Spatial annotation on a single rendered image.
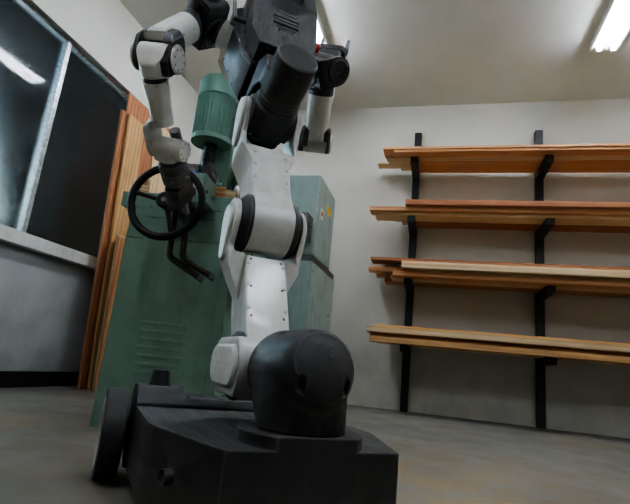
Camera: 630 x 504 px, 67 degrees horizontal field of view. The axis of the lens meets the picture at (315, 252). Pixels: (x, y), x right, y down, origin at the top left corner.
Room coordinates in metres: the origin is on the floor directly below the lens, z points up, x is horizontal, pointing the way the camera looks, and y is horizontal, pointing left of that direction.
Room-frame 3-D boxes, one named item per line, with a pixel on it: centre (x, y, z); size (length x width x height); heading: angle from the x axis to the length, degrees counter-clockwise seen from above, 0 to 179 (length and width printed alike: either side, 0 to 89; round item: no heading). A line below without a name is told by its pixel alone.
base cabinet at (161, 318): (2.10, 0.50, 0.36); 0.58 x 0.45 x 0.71; 174
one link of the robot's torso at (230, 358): (1.03, 0.08, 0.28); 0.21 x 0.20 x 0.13; 24
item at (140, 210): (1.92, 0.52, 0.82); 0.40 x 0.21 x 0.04; 84
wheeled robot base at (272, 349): (1.06, 0.09, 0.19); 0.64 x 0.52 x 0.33; 24
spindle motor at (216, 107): (1.98, 0.51, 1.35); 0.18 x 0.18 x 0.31
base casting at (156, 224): (2.10, 0.50, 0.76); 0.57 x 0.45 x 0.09; 174
